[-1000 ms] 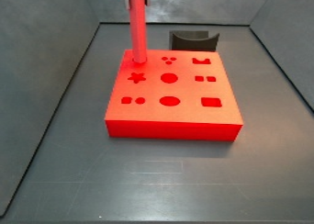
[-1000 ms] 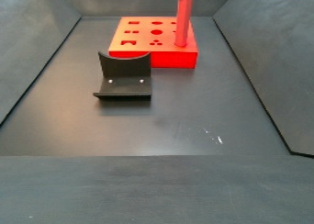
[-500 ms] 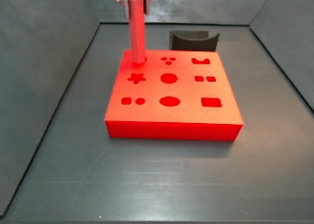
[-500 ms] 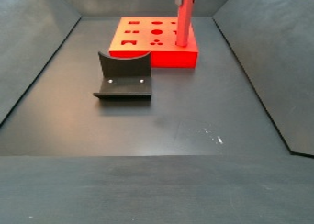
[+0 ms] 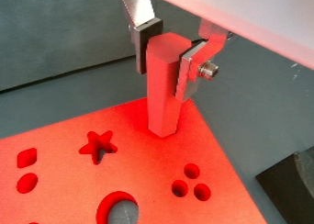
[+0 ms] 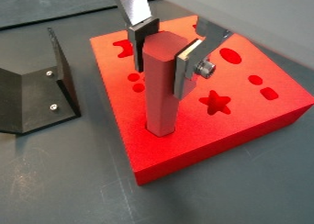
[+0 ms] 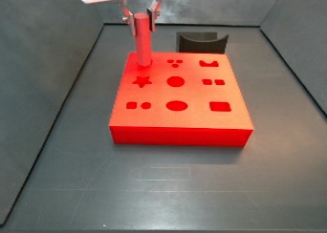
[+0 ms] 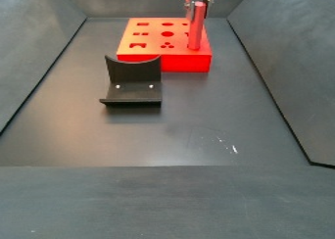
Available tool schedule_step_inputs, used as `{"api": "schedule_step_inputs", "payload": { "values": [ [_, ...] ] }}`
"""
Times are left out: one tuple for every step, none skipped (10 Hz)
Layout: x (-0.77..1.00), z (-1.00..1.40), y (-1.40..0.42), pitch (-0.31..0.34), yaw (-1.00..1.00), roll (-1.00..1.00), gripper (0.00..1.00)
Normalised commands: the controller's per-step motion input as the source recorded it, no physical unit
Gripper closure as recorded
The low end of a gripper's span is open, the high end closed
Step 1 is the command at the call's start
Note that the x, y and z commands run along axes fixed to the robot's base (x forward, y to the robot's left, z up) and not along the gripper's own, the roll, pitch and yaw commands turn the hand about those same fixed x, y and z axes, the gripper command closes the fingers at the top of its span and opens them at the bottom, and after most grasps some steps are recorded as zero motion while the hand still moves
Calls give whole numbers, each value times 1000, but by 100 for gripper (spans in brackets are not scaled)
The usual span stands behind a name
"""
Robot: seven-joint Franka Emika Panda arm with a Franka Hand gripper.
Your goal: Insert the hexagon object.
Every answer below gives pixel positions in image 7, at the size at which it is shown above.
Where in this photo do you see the red hexagonal peg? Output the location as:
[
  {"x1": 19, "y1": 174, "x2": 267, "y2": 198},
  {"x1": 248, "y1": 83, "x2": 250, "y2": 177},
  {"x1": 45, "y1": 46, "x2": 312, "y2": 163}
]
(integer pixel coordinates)
[{"x1": 134, "y1": 12, "x2": 150, "y2": 67}]

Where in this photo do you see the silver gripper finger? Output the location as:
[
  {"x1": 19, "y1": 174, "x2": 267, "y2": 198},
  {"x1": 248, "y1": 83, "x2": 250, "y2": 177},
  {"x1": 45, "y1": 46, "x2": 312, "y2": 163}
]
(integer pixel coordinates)
[
  {"x1": 119, "y1": 0, "x2": 135, "y2": 35},
  {"x1": 147, "y1": 0, "x2": 162, "y2": 32}
]

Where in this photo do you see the black curved holder stand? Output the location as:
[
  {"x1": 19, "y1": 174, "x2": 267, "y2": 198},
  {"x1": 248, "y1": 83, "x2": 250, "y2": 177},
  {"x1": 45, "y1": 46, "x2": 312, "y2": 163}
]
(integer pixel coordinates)
[{"x1": 177, "y1": 32, "x2": 229, "y2": 54}]

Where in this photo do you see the red shape sorter block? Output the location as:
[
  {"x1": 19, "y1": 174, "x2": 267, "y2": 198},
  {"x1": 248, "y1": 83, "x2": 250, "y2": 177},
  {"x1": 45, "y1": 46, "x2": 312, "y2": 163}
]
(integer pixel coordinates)
[{"x1": 108, "y1": 53, "x2": 253, "y2": 147}]

